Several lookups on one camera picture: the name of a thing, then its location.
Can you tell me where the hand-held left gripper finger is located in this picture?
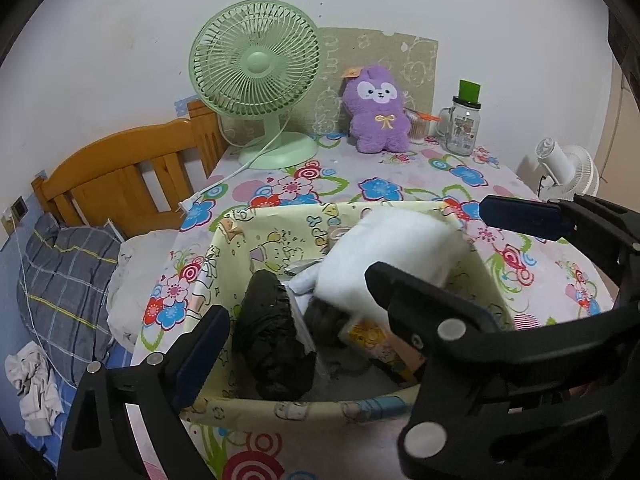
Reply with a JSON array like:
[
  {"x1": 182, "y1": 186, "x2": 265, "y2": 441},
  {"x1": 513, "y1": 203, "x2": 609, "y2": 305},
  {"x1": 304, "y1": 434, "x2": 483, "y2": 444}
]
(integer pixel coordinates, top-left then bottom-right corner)
[{"x1": 57, "y1": 304, "x2": 232, "y2": 480}]

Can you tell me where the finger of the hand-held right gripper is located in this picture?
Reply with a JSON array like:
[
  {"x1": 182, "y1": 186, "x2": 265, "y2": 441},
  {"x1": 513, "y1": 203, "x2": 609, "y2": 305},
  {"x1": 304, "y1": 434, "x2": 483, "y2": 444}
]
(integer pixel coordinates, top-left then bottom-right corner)
[
  {"x1": 479, "y1": 192, "x2": 640, "y2": 311},
  {"x1": 364, "y1": 261, "x2": 640, "y2": 480}
]

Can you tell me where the yellow cartoon tissue packet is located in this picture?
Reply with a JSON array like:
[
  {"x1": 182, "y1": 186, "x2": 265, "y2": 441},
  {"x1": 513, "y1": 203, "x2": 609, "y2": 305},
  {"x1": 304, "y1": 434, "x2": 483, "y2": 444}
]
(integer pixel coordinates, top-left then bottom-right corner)
[{"x1": 340, "y1": 317, "x2": 426, "y2": 386}]

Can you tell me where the white cloth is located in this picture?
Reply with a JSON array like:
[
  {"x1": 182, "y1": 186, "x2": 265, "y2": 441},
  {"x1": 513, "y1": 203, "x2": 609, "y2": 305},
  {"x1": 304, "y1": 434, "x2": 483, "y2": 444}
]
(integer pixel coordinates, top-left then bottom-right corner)
[
  {"x1": 316, "y1": 208, "x2": 463, "y2": 323},
  {"x1": 5, "y1": 341, "x2": 63, "y2": 436}
]

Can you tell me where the grey sock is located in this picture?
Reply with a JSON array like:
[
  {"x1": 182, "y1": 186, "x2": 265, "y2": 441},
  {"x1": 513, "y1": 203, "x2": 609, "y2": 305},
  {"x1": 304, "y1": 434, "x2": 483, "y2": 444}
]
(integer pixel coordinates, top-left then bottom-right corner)
[{"x1": 305, "y1": 300, "x2": 351, "y2": 346}]

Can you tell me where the yellow cartoon fabric storage box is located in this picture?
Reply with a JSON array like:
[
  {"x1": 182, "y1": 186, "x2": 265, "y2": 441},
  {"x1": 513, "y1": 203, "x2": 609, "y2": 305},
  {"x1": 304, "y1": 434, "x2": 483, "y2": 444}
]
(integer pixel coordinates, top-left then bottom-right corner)
[{"x1": 180, "y1": 200, "x2": 516, "y2": 428}]

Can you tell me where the white floor fan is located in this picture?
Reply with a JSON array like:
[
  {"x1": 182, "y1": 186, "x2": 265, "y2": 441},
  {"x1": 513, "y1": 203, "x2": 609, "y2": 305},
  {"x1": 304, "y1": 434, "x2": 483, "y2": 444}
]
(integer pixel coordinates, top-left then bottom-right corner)
[{"x1": 517, "y1": 137, "x2": 600, "y2": 203}]

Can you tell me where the blue checked bed sheet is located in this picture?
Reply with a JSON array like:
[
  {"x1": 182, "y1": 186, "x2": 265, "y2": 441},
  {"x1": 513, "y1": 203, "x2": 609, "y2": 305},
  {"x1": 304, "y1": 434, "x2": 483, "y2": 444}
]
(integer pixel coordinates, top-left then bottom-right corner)
[{"x1": 0, "y1": 347, "x2": 136, "y2": 480}]

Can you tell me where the white quilt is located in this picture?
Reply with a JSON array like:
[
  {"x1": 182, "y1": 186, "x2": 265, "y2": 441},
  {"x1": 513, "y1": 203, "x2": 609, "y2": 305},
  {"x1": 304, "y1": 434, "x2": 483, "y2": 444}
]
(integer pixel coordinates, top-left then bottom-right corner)
[{"x1": 107, "y1": 232, "x2": 181, "y2": 348}]

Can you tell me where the glass jar mug green lid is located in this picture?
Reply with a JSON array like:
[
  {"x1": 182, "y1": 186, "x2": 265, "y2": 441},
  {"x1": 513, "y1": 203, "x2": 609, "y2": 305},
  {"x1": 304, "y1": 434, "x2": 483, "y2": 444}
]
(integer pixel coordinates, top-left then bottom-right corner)
[{"x1": 438, "y1": 80, "x2": 483, "y2": 156}]

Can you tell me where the cotton swab container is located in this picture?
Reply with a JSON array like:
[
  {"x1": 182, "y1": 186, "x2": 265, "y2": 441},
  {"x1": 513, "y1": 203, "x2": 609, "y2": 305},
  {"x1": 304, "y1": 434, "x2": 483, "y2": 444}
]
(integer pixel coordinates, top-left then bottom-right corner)
[{"x1": 406, "y1": 108, "x2": 441, "y2": 143}]

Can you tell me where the grey plaid pillow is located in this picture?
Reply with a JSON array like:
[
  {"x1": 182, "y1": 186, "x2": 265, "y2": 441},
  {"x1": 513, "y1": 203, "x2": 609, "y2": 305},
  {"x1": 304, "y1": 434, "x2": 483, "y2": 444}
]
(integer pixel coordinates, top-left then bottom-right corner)
[{"x1": 17, "y1": 212, "x2": 123, "y2": 388}]

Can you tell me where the crumpled white cloth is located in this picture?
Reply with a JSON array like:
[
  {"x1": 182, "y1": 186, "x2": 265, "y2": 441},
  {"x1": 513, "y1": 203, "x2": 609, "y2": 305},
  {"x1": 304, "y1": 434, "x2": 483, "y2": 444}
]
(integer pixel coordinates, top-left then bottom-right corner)
[{"x1": 5, "y1": 341, "x2": 63, "y2": 436}]

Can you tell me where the purple plush toy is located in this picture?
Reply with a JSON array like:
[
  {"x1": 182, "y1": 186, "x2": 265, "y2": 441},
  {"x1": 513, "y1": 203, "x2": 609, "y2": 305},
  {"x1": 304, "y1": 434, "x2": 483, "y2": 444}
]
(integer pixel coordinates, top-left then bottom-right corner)
[{"x1": 341, "y1": 64, "x2": 412, "y2": 154}]

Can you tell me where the wooden bed headboard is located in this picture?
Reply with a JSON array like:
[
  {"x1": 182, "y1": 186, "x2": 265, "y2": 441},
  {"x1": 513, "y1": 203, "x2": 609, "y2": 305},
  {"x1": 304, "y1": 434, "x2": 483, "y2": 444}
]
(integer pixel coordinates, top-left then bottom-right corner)
[{"x1": 32, "y1": 100, "x2": 228, "y2": 238}]

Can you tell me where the green patterned board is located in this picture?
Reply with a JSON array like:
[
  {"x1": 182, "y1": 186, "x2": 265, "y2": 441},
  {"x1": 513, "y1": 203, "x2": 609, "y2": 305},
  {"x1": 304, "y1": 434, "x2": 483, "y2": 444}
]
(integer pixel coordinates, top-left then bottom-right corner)
[{"x1": 295, "y1": 27, "x2": 440, "y2": 136}]

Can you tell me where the green desk fan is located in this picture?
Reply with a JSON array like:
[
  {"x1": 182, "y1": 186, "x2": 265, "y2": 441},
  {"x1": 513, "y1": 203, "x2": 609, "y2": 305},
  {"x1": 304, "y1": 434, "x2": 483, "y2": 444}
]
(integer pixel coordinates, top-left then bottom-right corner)
[{"x1": 189, "y1": 2, "x2": 321, "y2": 170}]

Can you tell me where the white charging cable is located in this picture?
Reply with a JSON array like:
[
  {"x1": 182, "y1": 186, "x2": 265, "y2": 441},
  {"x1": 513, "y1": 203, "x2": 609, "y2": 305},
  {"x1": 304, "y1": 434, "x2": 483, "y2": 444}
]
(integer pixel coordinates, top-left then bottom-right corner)
[{"x1": 12, "y1": 230, "x2": 43, "y2": 351}]

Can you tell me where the white fan power cord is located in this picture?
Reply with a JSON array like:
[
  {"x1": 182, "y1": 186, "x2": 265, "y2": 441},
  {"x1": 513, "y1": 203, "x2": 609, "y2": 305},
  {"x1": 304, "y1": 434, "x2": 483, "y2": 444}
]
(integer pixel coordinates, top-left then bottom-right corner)
[{"x1": 177, "y1": 120, "x2": 293, "y2": 213}]

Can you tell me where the wall socket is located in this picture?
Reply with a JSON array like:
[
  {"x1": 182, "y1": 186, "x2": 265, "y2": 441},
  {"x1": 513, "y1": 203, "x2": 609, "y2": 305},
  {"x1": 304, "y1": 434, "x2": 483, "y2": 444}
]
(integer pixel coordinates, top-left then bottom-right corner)
[{"x1": 0, "y1": 195, "x2": 28, "y2": 233}]

